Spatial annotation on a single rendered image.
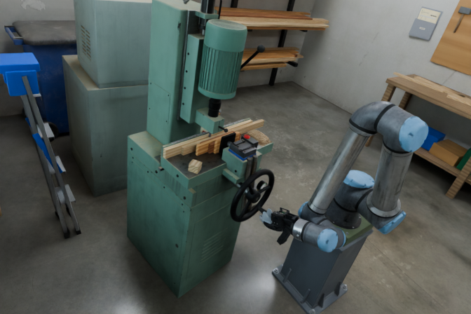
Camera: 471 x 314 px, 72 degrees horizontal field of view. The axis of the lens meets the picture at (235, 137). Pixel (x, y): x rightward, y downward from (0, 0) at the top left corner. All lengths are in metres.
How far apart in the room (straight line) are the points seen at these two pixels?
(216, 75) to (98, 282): 1.40
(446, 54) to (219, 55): 3.36
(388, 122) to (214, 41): 0.73
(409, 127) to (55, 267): 2.00
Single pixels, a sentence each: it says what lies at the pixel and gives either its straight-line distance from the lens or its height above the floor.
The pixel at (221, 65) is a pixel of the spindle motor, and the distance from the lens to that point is 1.39.
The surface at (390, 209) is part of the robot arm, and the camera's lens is 1.67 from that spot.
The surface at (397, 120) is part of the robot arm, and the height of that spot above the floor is 1.37.
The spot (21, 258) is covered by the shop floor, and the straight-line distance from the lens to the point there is 2.40.
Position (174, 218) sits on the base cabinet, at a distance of 1.72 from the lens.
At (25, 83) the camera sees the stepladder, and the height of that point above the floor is 1.07.
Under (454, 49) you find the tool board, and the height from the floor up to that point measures 1.25.
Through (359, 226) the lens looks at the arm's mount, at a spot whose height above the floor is 0.61.
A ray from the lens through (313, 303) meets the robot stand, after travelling 2.22.
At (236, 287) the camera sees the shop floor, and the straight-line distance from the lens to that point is 2.20.
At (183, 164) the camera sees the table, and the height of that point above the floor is 0.90.
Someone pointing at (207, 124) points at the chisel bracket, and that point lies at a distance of 1.57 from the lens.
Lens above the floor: 1.79
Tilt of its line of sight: 30 degrees down
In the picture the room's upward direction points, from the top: 12 degrees clockwise
